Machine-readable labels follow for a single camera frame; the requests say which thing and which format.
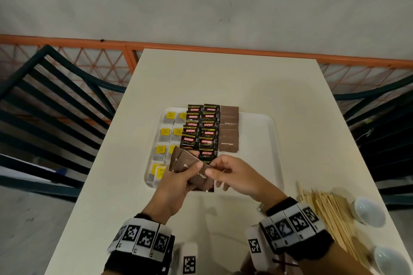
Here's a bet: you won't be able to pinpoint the person's right hand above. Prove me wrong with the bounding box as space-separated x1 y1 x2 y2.
205 154 288 205

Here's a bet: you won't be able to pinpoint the person's right forearm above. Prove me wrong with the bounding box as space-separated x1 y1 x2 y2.
298 241 376 275

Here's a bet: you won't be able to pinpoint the person's left hand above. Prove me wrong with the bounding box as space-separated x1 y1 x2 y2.
142 161 204 224

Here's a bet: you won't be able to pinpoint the rows of black coffee sachets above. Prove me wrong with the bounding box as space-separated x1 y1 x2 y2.
180 103 221 165

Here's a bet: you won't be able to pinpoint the white ceramic cup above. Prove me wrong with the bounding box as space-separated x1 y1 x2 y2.
350 197 387 228
373 246 413 275

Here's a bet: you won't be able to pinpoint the white plastic tray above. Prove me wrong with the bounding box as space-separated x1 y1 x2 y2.
144 107 285 202

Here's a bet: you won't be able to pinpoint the right wristband with marker tiles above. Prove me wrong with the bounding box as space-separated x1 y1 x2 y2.
259 197 335 261

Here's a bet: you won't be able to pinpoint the wristband with marker tiles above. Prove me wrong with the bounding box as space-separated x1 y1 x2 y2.
104 213 176 275
259 197 335 261

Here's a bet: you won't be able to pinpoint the orange metal mesh railing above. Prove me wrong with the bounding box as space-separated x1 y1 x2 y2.
0 34 413 125

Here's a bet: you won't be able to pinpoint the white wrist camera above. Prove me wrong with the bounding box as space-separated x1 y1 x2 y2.
244 225 279 272
173 242 199 275

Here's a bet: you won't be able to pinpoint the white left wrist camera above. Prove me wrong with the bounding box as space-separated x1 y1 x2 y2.
173 242 199 275

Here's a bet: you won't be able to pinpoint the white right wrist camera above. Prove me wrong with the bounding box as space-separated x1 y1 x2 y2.
244 225 279 272

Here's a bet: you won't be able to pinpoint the dark green metal chair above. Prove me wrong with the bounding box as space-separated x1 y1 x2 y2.
0 44 127 200
334 73 413 208

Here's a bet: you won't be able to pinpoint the rows of yellow-tagged tea bags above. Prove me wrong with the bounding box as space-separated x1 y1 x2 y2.
146 111 188 188

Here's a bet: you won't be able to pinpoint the left wristband with marker tiles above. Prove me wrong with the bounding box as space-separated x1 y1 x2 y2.
104 213 176 275

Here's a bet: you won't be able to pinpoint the pile of wooden stir sticks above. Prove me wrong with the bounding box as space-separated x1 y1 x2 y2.
296 181 372 269

